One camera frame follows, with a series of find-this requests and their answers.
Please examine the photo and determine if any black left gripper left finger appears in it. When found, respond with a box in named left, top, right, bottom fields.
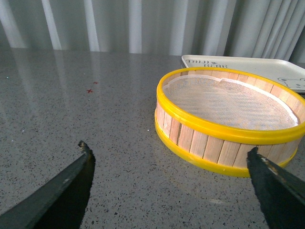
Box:
left=0, top=141, right=95, bottom=229

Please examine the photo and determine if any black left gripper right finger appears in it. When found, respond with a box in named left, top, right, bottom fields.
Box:
left=247, top=147, right=305, bottom=229

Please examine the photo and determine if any cream rectangular bear tray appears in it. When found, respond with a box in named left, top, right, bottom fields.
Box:
left=182, top=55, right=305, bottom=94

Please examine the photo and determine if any grey pleated curtain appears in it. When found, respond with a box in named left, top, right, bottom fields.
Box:
left=0, top=0, right=305, bottom=62

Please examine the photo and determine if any white mesh steamer liner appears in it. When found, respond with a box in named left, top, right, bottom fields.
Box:
left=163, top=74, right=299, bottom=130

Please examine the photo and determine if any yellow rimmed bamboo steamer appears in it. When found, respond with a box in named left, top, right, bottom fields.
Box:
left=155, top=67, right=305, bottom=177

